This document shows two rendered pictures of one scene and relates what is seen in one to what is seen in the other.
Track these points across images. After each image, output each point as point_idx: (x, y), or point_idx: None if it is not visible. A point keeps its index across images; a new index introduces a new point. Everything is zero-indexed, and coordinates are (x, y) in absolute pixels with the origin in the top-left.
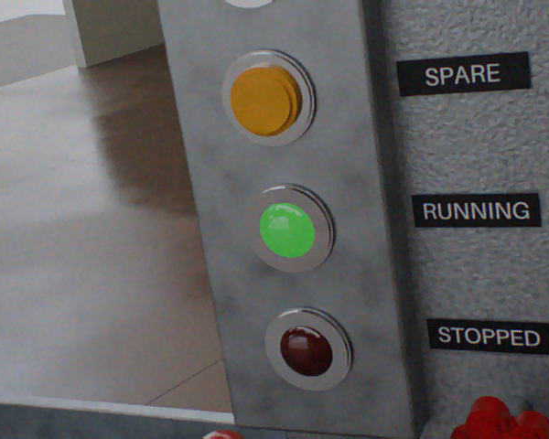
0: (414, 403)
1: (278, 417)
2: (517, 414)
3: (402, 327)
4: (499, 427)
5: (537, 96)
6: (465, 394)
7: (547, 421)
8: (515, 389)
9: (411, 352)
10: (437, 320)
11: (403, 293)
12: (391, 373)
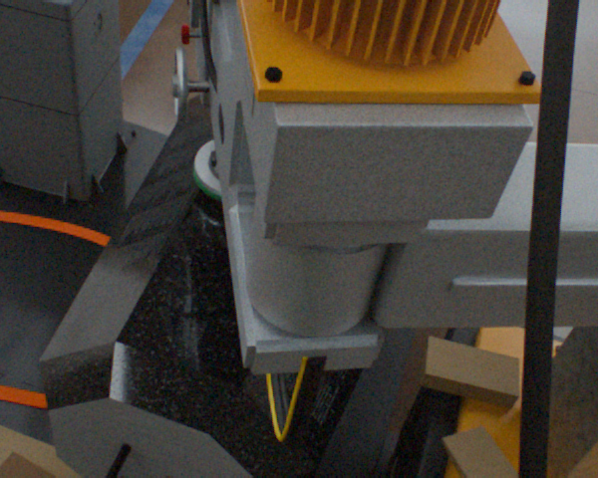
0: (191, 21)
1: (188, 9)
2: (193, 33)
3: (191, 6)
4: (182, 29)
5: None
6: (199, 27)
7: (187, 34)
8: (200, 31)
9: (193, 12)
10: (199, 11)
11: (193, 1)
12: (190, 13)
